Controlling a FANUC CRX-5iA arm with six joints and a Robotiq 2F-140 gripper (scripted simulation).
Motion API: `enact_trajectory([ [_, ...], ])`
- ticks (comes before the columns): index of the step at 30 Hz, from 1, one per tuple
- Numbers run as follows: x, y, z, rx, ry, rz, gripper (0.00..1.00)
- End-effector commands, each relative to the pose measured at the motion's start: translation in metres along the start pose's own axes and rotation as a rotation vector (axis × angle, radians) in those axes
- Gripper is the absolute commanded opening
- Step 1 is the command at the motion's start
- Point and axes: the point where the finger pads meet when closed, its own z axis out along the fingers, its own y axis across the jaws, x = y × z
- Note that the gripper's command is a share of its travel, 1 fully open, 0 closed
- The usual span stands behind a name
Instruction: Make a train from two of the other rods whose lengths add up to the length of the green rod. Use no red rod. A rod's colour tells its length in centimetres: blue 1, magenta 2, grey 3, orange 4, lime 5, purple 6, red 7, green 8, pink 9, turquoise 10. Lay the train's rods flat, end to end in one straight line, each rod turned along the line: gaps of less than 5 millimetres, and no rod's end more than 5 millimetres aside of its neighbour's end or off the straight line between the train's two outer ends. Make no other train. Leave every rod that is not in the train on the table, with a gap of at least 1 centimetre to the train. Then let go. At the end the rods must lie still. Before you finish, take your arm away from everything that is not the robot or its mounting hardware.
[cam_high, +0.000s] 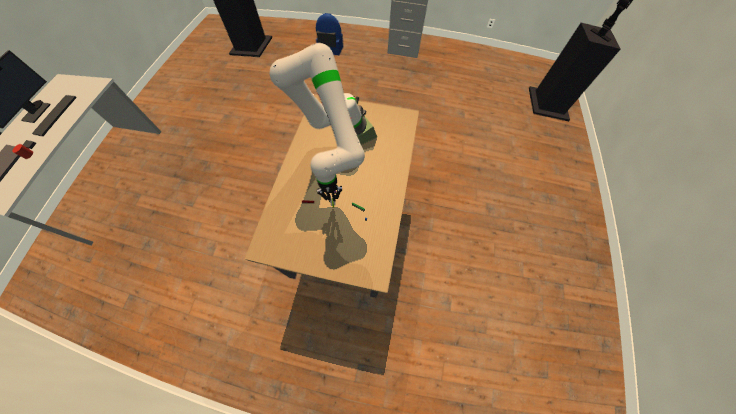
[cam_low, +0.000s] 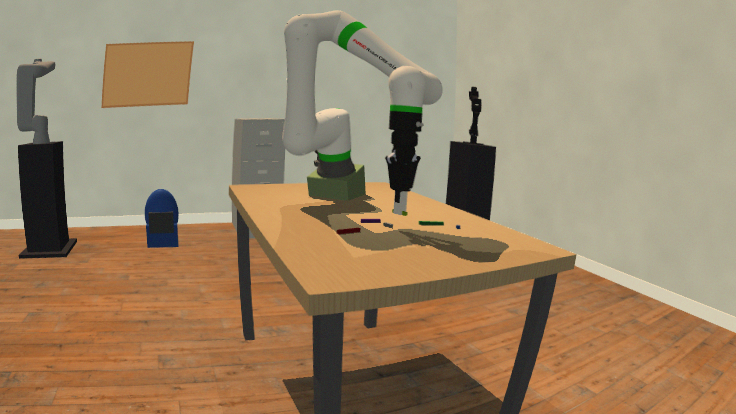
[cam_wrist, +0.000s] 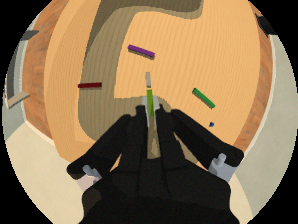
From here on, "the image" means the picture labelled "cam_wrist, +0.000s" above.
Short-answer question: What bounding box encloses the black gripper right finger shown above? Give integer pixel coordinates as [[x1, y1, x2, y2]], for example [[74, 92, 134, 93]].
[[153, 95, 244, 201]]

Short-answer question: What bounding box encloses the lime green rod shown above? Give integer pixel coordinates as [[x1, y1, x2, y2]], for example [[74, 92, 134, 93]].
[[146, 89, 154, 117]]

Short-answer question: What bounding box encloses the dark red rod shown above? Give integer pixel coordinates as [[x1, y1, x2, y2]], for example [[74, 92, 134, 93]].
[[78, 82, 102, 88]]

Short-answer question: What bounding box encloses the purple rod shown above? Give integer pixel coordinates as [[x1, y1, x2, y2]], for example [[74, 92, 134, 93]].
[[127, 44, 155, 57]]

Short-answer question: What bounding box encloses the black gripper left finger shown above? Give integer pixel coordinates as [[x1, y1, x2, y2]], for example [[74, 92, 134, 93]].
[[66, 96, 149, 204]]

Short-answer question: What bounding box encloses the dark green rod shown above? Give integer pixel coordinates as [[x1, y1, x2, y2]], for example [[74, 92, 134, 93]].
[[192, 87, 216, 108]]

